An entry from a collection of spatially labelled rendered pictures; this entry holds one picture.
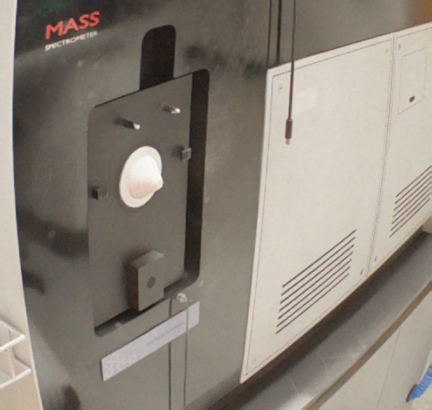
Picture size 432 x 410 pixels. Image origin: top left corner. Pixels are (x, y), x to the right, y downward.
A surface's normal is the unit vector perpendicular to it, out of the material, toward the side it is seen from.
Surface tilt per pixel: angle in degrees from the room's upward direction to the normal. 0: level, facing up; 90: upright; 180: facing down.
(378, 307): 0
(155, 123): 90
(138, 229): 90
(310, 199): 90
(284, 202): 90
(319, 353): 0
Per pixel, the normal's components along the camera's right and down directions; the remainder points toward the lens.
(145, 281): 0.80, 0.29
